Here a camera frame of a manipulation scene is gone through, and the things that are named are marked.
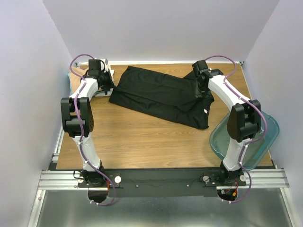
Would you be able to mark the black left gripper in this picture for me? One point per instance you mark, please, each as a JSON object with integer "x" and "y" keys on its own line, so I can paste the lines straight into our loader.
{"x": 108, "y": 86}

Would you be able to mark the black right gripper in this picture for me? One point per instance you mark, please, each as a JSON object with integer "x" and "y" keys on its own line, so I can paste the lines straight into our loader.
{"x": 203, "y": 95}

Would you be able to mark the black t shirt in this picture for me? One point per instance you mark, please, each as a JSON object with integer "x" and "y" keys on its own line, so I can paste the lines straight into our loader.
{"x": 163, "y": 96}

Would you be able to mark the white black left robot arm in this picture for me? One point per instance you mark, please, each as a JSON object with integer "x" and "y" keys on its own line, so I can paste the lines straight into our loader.
{"x": 78, "y": 122}

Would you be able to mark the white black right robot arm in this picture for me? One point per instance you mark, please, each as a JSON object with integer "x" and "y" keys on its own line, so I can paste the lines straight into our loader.
{"x": 244, "y": 120}

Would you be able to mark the folded white printed t shirt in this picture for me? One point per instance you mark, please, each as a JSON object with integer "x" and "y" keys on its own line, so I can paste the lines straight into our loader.
{"x": 105, "y": 92}

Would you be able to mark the folded tan t shirt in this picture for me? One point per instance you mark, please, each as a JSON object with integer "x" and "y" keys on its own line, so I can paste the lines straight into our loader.
{"x": 75, "y": 80}

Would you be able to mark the teal plastic bin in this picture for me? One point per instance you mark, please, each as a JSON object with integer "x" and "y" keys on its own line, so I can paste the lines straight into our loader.
{"x": 219, "y": 142}

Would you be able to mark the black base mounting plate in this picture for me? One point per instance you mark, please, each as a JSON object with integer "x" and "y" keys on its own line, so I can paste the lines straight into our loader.
{"x": 163, "y": 182}

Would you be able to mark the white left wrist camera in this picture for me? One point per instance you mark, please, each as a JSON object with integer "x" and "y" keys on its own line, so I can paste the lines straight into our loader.
{"x": 105, "y": 67}

